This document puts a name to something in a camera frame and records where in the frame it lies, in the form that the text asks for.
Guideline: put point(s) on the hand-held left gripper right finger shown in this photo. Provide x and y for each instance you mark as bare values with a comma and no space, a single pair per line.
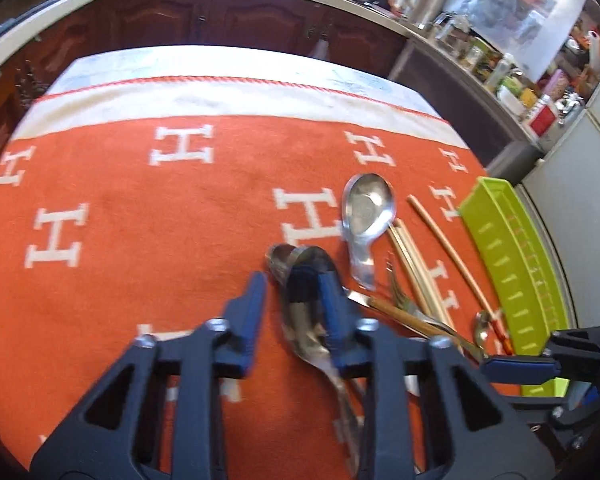
336,320

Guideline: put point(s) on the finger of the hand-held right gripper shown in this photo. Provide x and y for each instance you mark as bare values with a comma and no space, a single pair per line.
582,410
520,366

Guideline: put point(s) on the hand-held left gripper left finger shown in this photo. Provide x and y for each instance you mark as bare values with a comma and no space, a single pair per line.
252,320

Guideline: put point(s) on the small steel spoon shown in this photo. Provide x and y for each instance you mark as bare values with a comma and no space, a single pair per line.
482,327

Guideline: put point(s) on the steel fork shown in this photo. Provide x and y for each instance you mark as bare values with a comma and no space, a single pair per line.
399,290

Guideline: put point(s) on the bamboo chopstick red striped end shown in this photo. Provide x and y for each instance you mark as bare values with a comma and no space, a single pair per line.
422,272
420,285

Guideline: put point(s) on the green plastic utensil tray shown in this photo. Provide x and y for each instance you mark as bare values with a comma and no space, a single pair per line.
517,260

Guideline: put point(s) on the wide steel soup spoon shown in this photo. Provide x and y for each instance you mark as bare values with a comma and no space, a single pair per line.
367,205

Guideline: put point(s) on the brown chopstick patterned end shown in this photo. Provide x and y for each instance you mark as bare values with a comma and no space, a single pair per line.
450,255

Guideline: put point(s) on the orange printed blanket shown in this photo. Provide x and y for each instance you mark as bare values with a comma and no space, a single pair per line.
130,260

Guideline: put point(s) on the grey refrigerator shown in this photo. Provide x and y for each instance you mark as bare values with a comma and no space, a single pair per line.
570,200

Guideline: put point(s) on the red box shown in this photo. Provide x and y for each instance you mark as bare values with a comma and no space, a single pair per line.
542,120

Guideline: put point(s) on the grey cabinet panel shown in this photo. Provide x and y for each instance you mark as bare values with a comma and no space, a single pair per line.
445,85

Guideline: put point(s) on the chrome faucet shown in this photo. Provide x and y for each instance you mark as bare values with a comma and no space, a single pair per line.
570,102

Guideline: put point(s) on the green white container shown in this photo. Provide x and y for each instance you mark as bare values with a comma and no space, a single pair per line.
511,91

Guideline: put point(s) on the glass jar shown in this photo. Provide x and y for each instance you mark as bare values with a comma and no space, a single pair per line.
475,55

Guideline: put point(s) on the dark wooden kitchen cabinets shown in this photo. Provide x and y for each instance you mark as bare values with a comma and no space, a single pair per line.
155,15

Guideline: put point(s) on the steel electric kettle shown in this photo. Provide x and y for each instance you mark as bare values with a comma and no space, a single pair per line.
425,0

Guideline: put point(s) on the clear plastic bag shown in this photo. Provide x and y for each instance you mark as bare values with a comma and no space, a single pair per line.
525,10

